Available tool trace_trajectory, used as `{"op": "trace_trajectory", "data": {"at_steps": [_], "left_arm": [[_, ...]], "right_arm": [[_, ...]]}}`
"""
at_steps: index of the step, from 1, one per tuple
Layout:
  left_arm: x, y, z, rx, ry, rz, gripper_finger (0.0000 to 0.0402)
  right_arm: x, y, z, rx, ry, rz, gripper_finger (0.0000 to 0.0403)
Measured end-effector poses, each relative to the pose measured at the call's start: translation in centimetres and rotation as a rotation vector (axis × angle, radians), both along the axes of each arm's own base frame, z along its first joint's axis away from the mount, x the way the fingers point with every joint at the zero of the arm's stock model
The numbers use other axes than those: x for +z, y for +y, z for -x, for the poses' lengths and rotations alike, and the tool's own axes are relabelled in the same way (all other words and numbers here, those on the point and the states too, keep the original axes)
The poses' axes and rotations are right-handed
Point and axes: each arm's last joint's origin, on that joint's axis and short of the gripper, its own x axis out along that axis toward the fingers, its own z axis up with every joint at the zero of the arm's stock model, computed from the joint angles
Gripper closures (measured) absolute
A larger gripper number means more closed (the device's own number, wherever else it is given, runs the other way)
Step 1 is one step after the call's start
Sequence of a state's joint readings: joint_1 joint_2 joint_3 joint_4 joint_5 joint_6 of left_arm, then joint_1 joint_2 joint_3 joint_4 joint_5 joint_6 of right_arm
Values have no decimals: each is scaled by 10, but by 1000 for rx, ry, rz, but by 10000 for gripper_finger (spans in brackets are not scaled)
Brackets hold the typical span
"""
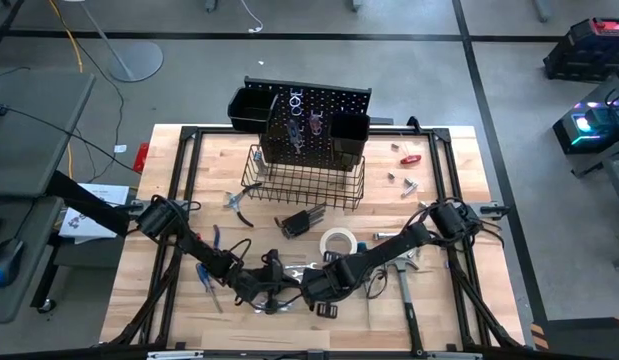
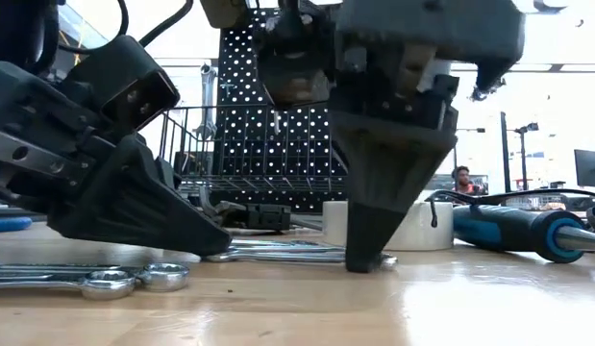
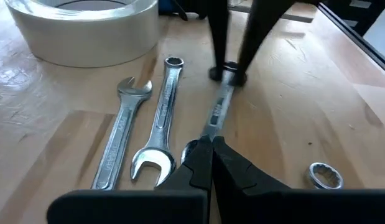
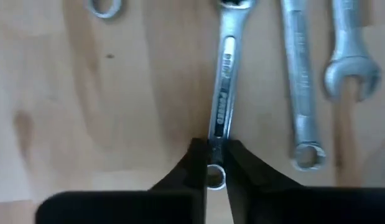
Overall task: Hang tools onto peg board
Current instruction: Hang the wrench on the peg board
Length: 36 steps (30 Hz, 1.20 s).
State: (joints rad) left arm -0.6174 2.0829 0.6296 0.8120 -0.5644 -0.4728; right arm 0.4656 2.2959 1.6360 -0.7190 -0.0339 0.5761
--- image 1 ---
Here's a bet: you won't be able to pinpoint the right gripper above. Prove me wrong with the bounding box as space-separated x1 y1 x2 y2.
293 251 343 320

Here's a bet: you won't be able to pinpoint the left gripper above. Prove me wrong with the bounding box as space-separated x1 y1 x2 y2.
238 249 294 316

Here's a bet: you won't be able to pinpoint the black hex key set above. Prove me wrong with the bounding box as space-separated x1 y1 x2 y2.
274 203 328 241

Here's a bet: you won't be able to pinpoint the black handled pliers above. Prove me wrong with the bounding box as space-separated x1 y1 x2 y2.
223 181 264 229

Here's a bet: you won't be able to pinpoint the white tape roll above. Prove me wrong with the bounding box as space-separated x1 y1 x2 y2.
318 226 359 259

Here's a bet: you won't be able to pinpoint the black blue grip screwdriver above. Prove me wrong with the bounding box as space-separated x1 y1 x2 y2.
355 240 379 332

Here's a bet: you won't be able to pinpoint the small blue screwdriver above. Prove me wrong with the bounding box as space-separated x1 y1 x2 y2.
195 262 224 315

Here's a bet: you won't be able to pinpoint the black pegboard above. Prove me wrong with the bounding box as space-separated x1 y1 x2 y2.
243 75 373 172

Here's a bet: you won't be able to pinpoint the tall black plastic bin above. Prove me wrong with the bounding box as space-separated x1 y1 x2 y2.
328 111 372 169

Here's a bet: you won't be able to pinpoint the wide black plastic bin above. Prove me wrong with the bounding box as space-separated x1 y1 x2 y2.
226 85 280 135

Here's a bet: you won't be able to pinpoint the silver pegboard hook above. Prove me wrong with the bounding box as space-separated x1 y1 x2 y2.
288 87 305 118

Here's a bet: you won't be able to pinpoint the red plastic object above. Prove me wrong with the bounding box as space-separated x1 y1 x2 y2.
132 141 152 174

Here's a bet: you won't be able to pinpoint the white printed paper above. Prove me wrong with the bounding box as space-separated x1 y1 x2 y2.
58 181 132 239

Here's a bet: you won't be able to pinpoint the grey desk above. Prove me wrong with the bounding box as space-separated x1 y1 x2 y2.
0 195 66 324
0 64 97 199

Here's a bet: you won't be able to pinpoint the grey floor stand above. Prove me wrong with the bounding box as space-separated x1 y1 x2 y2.
77 0 166 83

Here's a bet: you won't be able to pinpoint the black computer mouse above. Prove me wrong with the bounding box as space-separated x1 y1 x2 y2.
0 236 27 289

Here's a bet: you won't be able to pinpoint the black yellow striped box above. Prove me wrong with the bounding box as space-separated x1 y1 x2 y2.
529 315 619 360

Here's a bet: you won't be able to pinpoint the lit computer case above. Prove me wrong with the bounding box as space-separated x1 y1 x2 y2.
552 66 619 157

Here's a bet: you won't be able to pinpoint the black red toolbox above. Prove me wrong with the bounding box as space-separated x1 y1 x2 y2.
542 16 619 84

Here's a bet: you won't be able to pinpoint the red blue handled pliers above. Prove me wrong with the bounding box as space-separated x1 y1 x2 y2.
195 224 222 249

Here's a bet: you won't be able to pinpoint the black wire basket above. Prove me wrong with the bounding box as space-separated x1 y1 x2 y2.
239 143 367 212

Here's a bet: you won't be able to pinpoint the black handled hammer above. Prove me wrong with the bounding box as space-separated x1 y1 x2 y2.
385 256 427 359

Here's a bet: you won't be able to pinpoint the silver aluminium rail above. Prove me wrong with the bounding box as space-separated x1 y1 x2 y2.
146 349 206 360
427 351 485 360

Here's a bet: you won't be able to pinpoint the white floor cable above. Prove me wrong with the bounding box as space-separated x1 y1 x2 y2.
237 0 266 34

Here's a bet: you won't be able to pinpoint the black desk cable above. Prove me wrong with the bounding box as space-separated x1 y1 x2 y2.
0 63 140 184

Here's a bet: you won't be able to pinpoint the yellow cable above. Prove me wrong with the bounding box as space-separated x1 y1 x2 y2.
47 0 86 180

